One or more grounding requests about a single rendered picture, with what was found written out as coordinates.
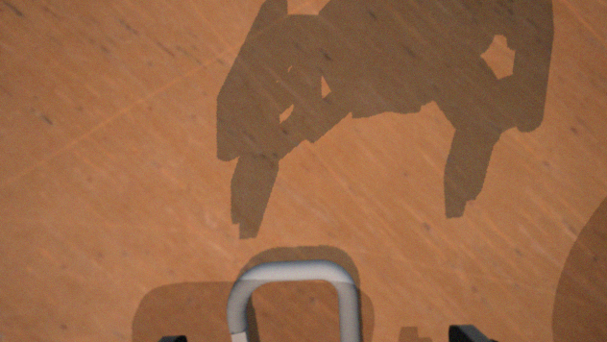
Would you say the grey carabiner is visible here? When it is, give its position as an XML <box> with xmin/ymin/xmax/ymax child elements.
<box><xmin>227</xmin><ymin>259</ymin><xmax>360</xmax><ymax>342</ymax></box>

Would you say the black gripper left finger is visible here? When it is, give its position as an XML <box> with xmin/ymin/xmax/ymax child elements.
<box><xmin>158</xmin><ymin>335</ymin><xmax>187</xmax><ymax>342</ymax></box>

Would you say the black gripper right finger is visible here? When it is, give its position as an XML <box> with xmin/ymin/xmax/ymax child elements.
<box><xmin>449</xmin><ymin>325</ymin><xmax>497</xmax><ymax>342</ymax></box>

